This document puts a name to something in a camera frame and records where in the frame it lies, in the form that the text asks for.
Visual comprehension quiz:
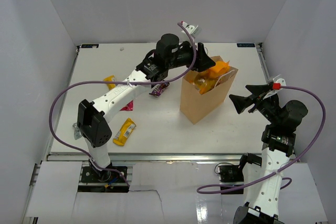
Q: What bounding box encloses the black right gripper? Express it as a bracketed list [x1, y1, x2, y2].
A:
[229, 84, 281, 125]

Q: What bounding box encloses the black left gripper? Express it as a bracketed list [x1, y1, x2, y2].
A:
[166, 39, 216, 73]

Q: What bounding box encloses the large orange gummy bag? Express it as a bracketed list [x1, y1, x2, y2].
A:
[193, 60, 230, 94]

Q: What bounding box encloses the purple chocolate bar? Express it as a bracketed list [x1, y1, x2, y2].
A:
[149, 82, 170, 97]

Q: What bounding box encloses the yellow snack bar wrapper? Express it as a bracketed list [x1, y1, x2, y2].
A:
[113, 118, 137, 146]

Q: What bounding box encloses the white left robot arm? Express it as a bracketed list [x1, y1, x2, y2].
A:
[77, 34, 215, 182]

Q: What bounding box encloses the brown paper bag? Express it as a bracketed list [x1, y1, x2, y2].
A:
[180, 56, 238, 124]

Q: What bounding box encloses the blue label sticker right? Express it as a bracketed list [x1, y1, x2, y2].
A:
[237, 43, 255, 48]

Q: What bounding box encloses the blue label sticker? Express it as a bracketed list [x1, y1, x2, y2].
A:
[80, 44, 99, 49]
[237, 43, 255, 48]

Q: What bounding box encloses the pink red candy packet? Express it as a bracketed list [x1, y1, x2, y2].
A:
[120, 101, 134, 111]

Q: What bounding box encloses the small yellow snack packet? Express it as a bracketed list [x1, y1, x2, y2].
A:
[103, 75, 116, 90]

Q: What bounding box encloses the blue label sticker left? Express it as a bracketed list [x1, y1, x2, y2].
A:
[80, 44, 99, 49]

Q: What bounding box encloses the silver foil wrapper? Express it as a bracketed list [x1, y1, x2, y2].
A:
[72, 123, 82, 140]

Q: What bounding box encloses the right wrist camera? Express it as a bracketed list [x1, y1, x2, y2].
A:
[268, 74, 286, 90]

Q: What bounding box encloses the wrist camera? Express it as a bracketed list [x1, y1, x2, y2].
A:
[181, 21, 201, 38]
[268, 74, 286, 90]

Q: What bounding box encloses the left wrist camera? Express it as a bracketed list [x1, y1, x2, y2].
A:
[181, 21, 201, 38]

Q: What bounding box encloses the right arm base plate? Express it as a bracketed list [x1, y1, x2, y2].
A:
[214, 162, 244, 190]

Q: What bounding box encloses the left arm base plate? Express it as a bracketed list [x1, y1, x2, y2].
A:
[79, 166, 128, 185]

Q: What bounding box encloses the aluminium table frame rail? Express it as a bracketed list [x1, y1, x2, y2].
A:
[46, 153, 266, 162]

